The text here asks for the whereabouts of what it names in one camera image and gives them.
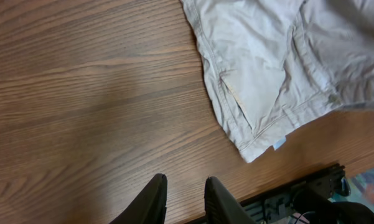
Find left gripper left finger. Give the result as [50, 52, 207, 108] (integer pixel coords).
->
[110, 174, 167, 224]

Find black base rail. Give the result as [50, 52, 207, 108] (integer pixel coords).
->
[192, 164, 350, 223]

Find beige cotton shorts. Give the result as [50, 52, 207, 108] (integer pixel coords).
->
[182, 0, 374, 162]

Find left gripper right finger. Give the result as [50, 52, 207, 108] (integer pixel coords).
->
[204, 176, 255, 224]

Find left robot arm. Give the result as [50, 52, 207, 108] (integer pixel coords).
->
[111, 174, 374, 224]

